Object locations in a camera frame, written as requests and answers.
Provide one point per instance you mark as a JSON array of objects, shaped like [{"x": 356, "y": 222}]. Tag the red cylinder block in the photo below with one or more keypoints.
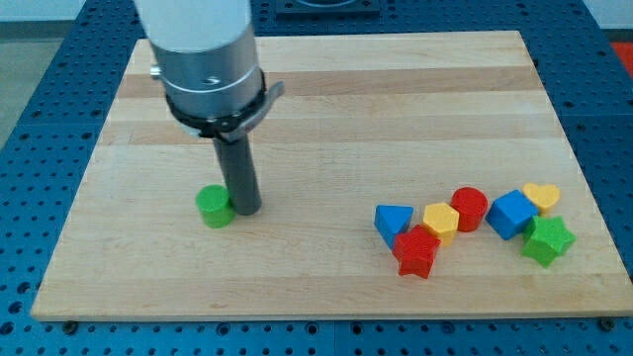
[{"x": 471, "y": 205}]

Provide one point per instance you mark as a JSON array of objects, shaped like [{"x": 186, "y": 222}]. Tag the blue triangle block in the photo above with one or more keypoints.
[{"x": 391, "y": 220}]

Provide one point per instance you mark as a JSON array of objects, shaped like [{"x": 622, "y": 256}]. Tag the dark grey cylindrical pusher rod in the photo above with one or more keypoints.
[{"x": 238, "y": 170}]

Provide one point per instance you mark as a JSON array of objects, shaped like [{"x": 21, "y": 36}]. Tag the red star block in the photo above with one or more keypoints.
[{"x": 415, "y": 251}]

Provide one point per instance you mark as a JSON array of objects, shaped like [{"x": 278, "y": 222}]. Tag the blue cube block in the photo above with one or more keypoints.
[{"x": 510, "y": 214}]

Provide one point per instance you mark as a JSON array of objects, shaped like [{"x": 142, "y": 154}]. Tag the green star block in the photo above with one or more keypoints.
[{"x": 545, "y": 239}]

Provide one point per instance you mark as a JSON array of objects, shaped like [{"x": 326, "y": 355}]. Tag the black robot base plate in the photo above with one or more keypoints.
[{"x": 326, "y": 7}]

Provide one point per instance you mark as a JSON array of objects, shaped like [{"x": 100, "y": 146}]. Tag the yellow heart block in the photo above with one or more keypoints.
[{"x": 543, "y": 197}]

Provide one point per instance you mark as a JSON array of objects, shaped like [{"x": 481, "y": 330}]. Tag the black clamp with grey lever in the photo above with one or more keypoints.
[{"x": 228, "y": 113}]

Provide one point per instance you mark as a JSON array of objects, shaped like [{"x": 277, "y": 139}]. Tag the green cylinder block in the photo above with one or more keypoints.
[{"x": 214, "y": 206}]

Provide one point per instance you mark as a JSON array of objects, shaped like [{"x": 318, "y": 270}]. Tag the yellow hexagon block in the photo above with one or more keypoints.
[{"x": 441, "y": 220}]

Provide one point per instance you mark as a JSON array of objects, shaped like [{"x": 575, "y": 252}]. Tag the light wooden board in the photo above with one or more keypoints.
[{"x": 400, "y": 119}]

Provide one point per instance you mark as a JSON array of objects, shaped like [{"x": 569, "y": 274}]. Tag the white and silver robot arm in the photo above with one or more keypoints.
[{"x": 207, "y": 61}]

